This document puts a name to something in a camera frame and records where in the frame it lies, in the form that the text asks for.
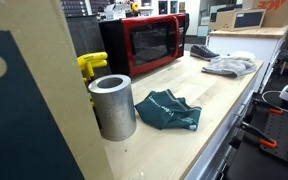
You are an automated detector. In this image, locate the dark green cloth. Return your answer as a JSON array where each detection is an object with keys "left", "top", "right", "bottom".
[{"left": 134, "top": 88, "right": 203, "bottom": 132}]

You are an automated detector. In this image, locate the aluminium hollow cylinder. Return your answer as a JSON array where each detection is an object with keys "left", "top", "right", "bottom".
[{"left": 87, "top": 73, "right": 138, "bottom": 142}]

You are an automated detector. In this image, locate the black microwave body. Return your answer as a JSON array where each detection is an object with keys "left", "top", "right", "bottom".
[{"left": 98, "top": 12, "right": 191, "bottom": 79}]

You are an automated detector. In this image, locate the yellow plastic clamp tool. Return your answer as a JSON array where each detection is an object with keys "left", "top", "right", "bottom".
[{"left": 76, "top": 51, "right": 109, "bottom": 83}]

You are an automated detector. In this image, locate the dark sneaker shoe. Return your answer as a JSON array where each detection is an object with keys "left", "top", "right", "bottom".
[{"left": 189, "top": 44, "right": 221, "bottom": 61}]

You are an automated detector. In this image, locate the black back panel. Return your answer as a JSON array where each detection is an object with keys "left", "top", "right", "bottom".
[{"left": 66, "top": 14, "right": 108, "bottom": 58}]

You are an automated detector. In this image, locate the yellow background tool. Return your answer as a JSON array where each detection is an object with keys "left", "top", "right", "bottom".
[{"left": 130, "top": 2, "right": 141, "bottom": 13}]

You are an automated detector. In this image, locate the grey towel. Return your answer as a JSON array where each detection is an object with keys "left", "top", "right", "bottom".
[{"left": 201, "top": 50, "right": 258, "bottom": 79}]

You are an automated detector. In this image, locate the dark small-parts drawer cabinet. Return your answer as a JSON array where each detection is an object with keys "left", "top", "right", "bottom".
[
  {"left": 60, "top": 0, "right": 89, "bottom": 18},
  {"left": 89, "top": 0, "right": 116, "bottom": 14}
]

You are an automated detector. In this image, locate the white cabinet wooden top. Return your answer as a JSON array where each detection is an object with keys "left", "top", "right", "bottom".
[{"left": 206, "top": 25, "right": 288, "bottom": 94}]

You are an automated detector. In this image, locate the large cardboard box blue print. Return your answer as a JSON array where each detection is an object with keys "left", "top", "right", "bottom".
[{"left": 0, "top": 0, "right": 115, "bottom": 180}]

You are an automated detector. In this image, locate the cardboard box dark label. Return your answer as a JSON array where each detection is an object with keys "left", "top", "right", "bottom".
[{"left": 208, "top": 8, "right": 267, "bottom": 32}]

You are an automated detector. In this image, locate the black clamp orange tip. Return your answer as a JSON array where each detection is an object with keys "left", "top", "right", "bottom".
[
  {"left": 239, "top": 121, "right": 279, "bottom": 150},
  {"left": 253, "top": 99, "right": 285, "bottom": 116}
]

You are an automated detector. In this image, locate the black perforated board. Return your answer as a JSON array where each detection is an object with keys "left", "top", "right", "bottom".
[{"left": 259, "top": 111, "right": 288, "bottom": 169}]

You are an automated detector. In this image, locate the cardboard box red print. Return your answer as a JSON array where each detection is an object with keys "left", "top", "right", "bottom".
[{"left": 241, "top": 0, "right": 288, "bottom": 29}]

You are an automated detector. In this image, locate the white cable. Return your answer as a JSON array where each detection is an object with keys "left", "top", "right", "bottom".
[{"left": 261, "top": 89, "right": 287, "bottom": 108}]

